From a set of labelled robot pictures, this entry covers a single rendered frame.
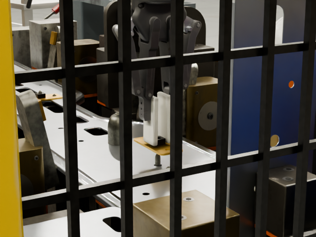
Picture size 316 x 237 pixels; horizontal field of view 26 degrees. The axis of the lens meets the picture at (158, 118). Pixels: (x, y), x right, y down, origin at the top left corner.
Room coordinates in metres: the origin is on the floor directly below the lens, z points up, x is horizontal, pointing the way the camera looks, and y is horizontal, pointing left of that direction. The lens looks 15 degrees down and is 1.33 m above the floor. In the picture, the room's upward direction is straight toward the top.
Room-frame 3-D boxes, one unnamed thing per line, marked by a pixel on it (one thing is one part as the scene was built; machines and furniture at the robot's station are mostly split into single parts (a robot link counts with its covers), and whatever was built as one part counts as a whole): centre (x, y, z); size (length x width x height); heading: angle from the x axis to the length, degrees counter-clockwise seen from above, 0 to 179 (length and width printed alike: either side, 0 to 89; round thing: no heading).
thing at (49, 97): (1.34, 0.24, 1.01); 0.08 x 0.04 x 0.01; 120
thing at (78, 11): (1.93, 0.20, 0.92); 0.08 x 0.08 x 0.44; 30
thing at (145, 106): (0.92, 0.03, 1.10); 0.03 x 0.01 x 0.05; 121
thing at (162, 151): (0.94, 0.00, 1.04); 0.08 x 0.04 x 0.01; 31
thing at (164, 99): (0.94, -0.01, 1.07); 0.03 x 0.01 x 0.07; 31
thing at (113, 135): (1.05, 0.06, 1.02); 0.03 x 0.03 x 0.07
